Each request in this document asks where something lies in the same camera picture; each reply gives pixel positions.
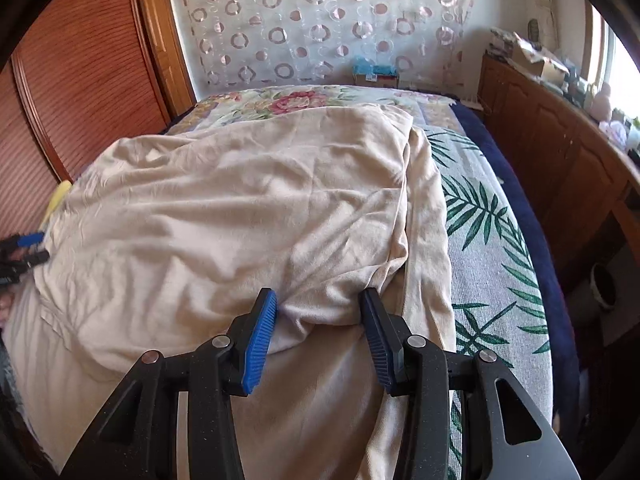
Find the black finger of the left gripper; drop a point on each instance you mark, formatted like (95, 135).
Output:
(12, 270)

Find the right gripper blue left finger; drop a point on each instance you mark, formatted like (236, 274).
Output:
(251, 335)

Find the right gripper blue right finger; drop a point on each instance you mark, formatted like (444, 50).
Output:
(386, 335)

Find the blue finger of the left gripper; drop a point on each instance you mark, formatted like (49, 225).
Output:
(18, 241)

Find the beige t-shirt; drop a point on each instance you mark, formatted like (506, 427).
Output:
(164, 240)

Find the person's left hand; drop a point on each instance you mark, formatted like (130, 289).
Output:
(6, 306)

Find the yellow plush toy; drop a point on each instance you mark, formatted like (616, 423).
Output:
(56, 199)

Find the palm leaf print bedsheet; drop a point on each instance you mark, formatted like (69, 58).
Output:
(495, 293)

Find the wooden slatted wardrobe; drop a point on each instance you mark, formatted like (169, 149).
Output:
(77, 75)

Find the floral blanket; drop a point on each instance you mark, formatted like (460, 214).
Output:
(428, 110)

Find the wooden sideboard cabinet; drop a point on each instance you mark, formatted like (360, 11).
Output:
(583, 190)

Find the blue item cardboard box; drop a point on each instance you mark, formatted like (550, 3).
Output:
(365, 73)

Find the sheer circle pattern curtain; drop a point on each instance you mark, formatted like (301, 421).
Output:
(239, 44)

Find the cardboard box on sideboard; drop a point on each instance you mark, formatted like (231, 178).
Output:
(539, 63)

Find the pink bottle on sideboard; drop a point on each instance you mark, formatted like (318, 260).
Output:
(600, 109)

